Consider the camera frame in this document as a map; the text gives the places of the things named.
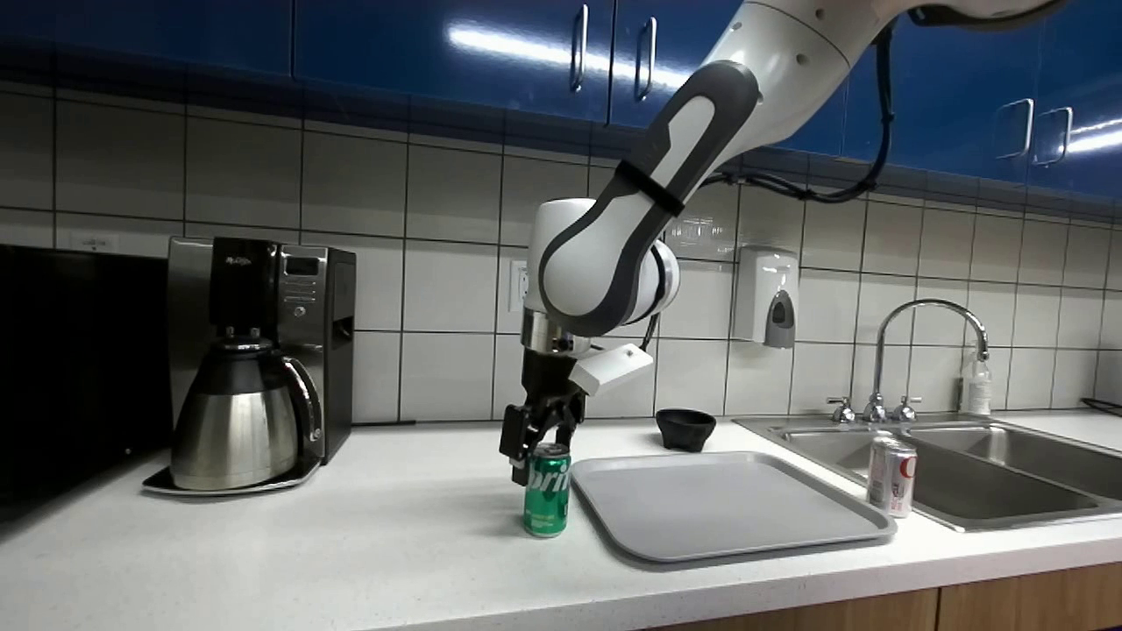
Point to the wooden base cabinet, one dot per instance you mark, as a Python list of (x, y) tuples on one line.
[(934, 607)]

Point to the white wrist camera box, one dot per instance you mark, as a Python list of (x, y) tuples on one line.
[(613, 367)]

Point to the silver coke can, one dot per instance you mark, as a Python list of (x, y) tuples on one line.
[(893, 479)]

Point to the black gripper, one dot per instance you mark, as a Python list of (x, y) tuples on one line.
[(545, 405)]

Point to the blue glossy wall cabinet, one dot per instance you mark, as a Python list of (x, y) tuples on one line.
[(352, 54)]

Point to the green sprite can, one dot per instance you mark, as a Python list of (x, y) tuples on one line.
[(545, 494)]

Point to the clear soap bottle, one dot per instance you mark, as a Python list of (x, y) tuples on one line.
[(971, 387)]

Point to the black microwave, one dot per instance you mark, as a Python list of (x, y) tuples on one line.
[(74, 371)]

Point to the chrome sink faucet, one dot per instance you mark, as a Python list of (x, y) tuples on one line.
[(885, 352)]

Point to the steel coffee carafe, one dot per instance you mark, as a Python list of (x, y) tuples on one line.
[(241, 426)]

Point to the white wall outlet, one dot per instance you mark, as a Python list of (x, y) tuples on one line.
[(516, 291)]

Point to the white wall soap dispenser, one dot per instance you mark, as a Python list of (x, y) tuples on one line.
[(763, 291)]

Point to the stainless steel sink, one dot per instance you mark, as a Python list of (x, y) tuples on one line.
[(1005, 474)]

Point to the small black bowl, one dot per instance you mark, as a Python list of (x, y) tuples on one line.
[(685, 430)]

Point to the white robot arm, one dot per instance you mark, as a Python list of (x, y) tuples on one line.
[(689, 140)]

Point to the black steel coffee maker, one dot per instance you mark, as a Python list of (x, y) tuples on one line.
[(309, 315)]

